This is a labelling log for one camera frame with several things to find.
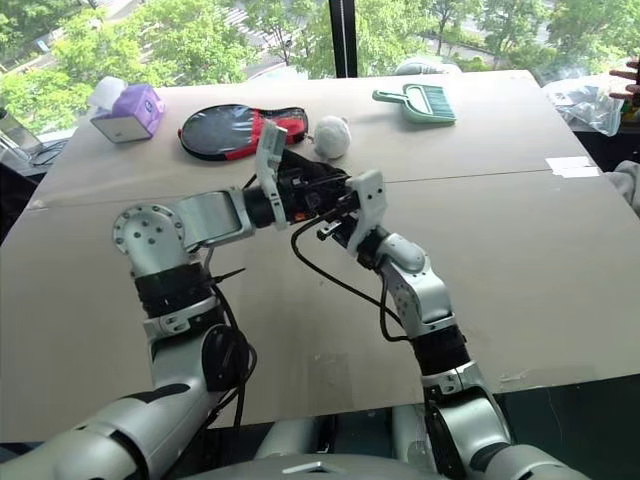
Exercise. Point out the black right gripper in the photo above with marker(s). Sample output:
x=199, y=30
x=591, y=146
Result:
x=350, y=225

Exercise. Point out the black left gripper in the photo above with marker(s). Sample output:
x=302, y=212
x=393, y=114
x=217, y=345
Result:
x=302, y=202

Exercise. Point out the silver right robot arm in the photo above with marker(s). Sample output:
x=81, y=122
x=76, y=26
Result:
x=420, y=295

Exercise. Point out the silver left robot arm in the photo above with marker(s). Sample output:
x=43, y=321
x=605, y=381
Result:
x=150, y=235

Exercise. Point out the bystander hand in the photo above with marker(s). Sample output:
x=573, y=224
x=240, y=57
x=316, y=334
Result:
x=634, y=75

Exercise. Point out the white fuzzy ball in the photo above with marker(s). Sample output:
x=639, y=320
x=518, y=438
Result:
x=332, y=137

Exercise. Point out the mint green dustpan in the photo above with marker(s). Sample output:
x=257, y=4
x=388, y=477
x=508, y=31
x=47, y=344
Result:
x=387, y=95

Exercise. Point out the black red paddle case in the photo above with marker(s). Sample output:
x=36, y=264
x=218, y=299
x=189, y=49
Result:
x=215, y=132

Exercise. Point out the green hand brush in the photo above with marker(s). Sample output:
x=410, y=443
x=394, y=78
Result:
x=440, y=102

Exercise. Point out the grey object behind table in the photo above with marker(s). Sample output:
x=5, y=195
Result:
x=425, y=66

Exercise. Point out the purple tissue box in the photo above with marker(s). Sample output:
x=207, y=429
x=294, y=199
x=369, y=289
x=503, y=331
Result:
x=137, y=107

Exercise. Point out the grey rounded robot part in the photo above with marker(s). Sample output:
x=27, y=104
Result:
x=290, y=437
x=407, y=435

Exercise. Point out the white tape patch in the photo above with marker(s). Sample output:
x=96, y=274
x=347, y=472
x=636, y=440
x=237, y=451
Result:
x=570, y=167

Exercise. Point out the silver robot torso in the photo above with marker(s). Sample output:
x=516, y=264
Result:
x=320, y=470

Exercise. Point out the clear plastic bag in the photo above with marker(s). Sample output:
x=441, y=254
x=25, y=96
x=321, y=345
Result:
x=585, y=107

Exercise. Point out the grey cloth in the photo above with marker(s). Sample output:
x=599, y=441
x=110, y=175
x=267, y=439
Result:
x=630, y=185

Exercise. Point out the black fabric object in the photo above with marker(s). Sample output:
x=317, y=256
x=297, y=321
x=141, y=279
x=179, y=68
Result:
x=17, y=200

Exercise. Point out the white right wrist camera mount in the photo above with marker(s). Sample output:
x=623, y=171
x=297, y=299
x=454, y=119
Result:
x=370, y=200

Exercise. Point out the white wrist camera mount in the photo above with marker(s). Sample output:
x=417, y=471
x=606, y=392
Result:
x=270, y=150
x=370, y=200

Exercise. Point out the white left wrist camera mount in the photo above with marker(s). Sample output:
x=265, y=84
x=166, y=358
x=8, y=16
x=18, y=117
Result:
x=270, y=150

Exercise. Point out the black window frame post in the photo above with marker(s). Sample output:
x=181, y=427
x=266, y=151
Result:
x=342, y=35

